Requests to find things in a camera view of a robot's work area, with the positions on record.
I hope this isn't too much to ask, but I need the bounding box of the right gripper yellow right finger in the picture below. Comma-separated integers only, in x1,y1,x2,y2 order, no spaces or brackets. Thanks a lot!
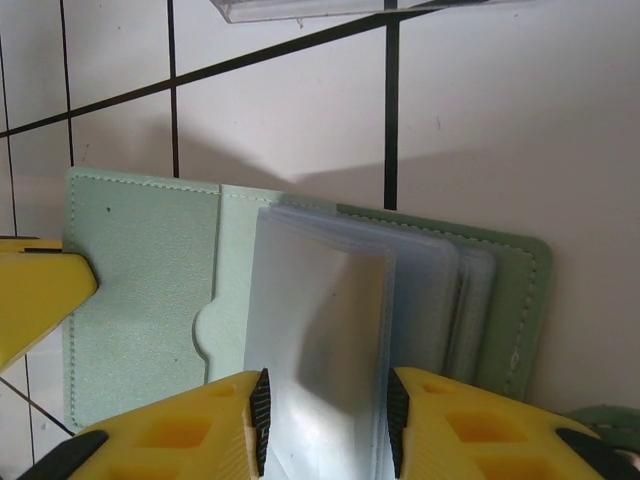
384,366,606,480

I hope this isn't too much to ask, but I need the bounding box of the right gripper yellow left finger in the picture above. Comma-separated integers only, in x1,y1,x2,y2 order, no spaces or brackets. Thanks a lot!
74,367,272,480

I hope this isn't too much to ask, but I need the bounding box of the clear bag with yellow item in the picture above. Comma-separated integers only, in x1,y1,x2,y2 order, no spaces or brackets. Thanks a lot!
209,0,451,25

